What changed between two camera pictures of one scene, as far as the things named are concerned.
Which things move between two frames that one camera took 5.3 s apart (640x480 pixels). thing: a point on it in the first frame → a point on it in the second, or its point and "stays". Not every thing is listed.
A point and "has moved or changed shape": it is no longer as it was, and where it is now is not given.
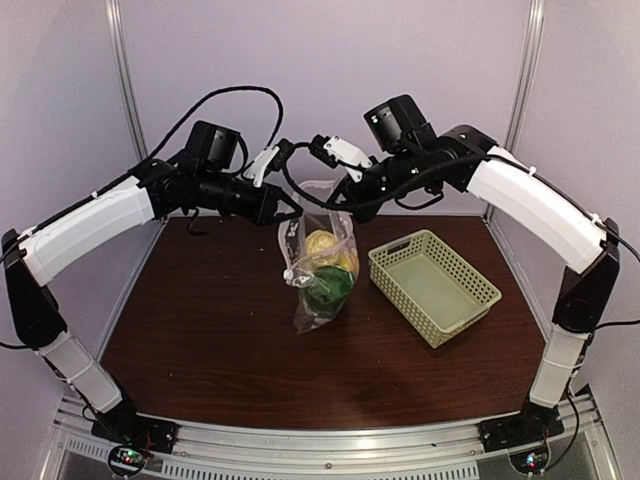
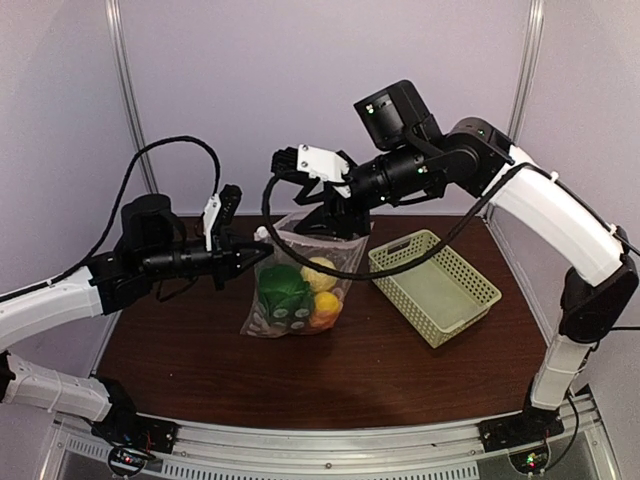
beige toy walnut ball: x=321 y=247 → x=319 y=281
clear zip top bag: x=319 y=253 has moved or changed shape
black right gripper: x=351 y=193 → x=341 y=217
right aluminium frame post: x=525 y=86 stays
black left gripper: x=263 y=213 → x=225 y=257
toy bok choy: x=329 y=288 → x=284 y=294
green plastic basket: x=436 y=290 stays
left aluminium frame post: x=121 y=44 stays
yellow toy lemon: x=348 y=261 → x=326 y=301
